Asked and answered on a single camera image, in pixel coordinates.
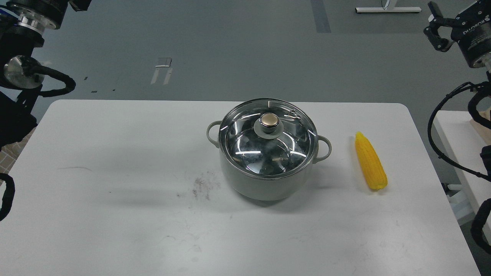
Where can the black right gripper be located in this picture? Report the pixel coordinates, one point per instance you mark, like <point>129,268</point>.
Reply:
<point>472,32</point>

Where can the glass pot lid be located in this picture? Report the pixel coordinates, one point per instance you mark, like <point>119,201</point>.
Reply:
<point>268,138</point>

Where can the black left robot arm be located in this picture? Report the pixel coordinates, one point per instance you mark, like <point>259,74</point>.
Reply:
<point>23,23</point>

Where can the yellow corn cob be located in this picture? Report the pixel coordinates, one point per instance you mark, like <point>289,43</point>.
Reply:
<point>371,166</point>

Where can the grey green cooking pot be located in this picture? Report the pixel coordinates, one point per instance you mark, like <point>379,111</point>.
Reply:
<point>267,189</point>

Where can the white stand base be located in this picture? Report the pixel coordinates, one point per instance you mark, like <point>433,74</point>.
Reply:
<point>389,6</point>

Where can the white side table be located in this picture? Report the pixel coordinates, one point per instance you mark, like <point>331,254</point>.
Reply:
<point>463,145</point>

